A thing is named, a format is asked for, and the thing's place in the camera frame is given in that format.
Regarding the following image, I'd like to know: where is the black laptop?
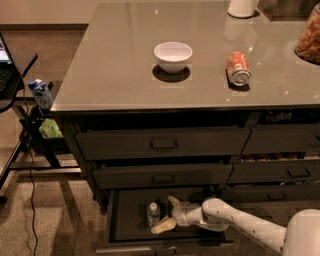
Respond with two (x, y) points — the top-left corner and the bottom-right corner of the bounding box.
(0, 33), (17, 92)

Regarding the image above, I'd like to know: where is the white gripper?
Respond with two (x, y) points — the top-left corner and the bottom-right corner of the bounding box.
(151, 196), (190, 234)

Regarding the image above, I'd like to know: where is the dark cabinet with grey counter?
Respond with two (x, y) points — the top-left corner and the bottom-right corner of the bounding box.
(52, 1), (320, 206)

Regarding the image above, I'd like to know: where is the dark middle left drawer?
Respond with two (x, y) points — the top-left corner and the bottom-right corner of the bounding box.
(92, 163), (232, 189)

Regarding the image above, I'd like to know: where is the clear plastic water bottle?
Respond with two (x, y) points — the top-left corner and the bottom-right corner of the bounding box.
(147, 202), (161, 227)

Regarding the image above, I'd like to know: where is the dark top right drawer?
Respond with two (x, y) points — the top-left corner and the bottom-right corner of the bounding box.
(242, 124), (320, 154)

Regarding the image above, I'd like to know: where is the dark drawer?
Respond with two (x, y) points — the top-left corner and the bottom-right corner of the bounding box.
(242, 124), (320, 154)
(220, 184), (320, 202)
(228, 160), (320, 184)
(92, 163), (232, 189)
(75, 127), (250, 160)

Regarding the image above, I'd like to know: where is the white paper towel roll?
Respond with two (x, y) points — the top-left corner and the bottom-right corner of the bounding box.
(227, 0), (257, 18)

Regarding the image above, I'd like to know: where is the orange soda can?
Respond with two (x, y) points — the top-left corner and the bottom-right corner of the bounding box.
(226, 52), (251, 86)

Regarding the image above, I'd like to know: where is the dark top left drawer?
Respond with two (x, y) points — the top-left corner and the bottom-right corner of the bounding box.
(75, 127), (250, 160)

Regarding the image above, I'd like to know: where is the glass jar of snacks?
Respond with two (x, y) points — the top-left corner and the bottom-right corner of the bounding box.
(294, 3), (320, 65)

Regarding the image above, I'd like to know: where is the dark middle right drawer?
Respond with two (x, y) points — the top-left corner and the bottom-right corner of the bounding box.
(228, 160), (320, 184)

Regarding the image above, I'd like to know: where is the white ceramic bowl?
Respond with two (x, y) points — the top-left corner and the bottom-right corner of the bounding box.
(154, 42), (193, 74)

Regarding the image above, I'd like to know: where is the open bottom drawer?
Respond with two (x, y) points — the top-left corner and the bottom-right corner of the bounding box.
(95, 186), (235, 256)

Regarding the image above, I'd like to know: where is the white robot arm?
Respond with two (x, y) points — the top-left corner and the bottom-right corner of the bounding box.
(151, 196), (320, 256)

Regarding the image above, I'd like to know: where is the black power cable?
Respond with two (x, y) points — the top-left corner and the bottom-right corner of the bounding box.
(18, 74), (40, 256)

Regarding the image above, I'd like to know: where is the dark bottom right drawer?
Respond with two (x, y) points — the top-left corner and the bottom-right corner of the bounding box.
(220, 184), (320, 202)

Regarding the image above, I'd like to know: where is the green snack bag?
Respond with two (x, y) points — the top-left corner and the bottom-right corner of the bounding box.
(39, 119), (63, 138)

